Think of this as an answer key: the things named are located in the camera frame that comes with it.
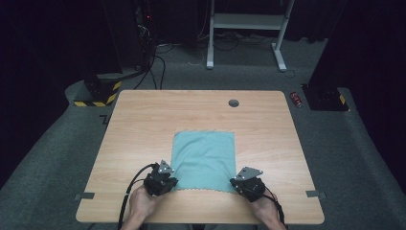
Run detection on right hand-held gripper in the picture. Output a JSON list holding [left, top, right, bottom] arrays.
[[229, 166, 267, 203]]

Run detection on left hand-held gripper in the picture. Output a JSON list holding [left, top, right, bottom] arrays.
[[143, 159, 179, 196]]

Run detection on teal cloth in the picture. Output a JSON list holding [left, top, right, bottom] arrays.
[[170, 129, 237, 194]]

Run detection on person's left hand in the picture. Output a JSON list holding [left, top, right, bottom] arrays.
[[128, 185, 162, 224]]

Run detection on person's right hand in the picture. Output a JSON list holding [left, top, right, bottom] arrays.
[[249, 191, 282, 225]]

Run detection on grey tape strip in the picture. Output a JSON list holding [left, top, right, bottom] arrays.
[[305, 190, 327, 199], [74, 192, 96, 201]]

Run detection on red can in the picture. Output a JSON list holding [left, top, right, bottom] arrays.
[[289, 91, 304, 108]]

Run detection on black yellow striped stand base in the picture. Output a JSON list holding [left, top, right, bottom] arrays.
[[74, 78, 123, 108]]

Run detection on dark equipment rack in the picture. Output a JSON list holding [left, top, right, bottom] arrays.
[[133, 0, 158, 70]]

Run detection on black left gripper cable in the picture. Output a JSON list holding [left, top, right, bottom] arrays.
[[117, 162, 160, 230]]

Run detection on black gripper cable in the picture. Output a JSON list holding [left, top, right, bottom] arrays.
[[262, 186, 286, 225], [117, 162, 160, 230]]

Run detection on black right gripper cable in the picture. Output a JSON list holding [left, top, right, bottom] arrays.
[[262, 186, 286, 225]]

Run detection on black floor cables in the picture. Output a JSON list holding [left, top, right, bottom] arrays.
[[133, 42, 175, 91]]

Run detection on white metal stand frame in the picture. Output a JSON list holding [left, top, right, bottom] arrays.
[[206, 0, 296, 73]]

